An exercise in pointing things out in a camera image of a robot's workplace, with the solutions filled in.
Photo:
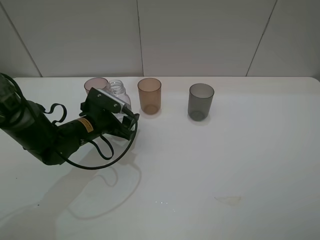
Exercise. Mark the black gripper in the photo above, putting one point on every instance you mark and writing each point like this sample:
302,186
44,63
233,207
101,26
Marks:
97,120

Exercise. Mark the clear plastic water bottle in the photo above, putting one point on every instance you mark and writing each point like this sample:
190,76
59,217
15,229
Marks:
117,88

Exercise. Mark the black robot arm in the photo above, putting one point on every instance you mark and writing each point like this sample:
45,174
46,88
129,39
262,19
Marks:
53,142

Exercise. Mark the orange translucent plastic cup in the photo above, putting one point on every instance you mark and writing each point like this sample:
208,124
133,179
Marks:
149,90

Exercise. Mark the pink translucent plastic cup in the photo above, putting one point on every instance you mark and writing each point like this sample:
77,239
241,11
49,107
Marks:
96,83

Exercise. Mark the grey translucent plastic cup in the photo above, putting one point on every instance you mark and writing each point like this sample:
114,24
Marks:
199,101

